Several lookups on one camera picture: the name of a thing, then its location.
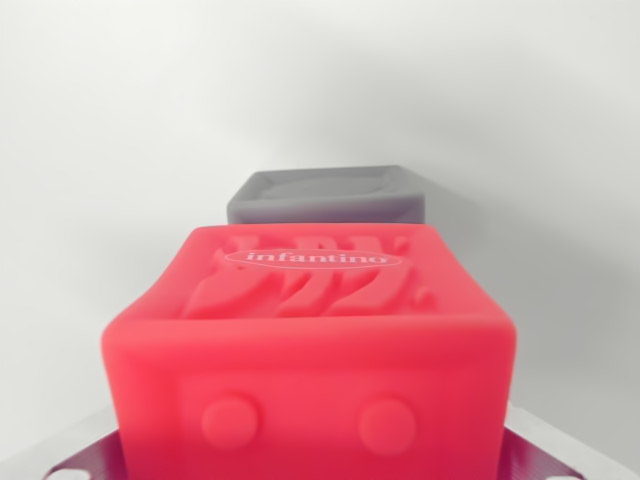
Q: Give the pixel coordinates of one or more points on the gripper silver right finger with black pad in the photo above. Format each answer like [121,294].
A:
[540,457]

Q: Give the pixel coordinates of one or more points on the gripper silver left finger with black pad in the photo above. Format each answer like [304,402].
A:
[85,452]

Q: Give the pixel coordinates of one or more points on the red infantino silicone cube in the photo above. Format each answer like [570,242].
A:
[310,350]

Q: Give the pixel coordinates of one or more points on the gray silicone cube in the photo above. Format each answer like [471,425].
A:
[325,200]

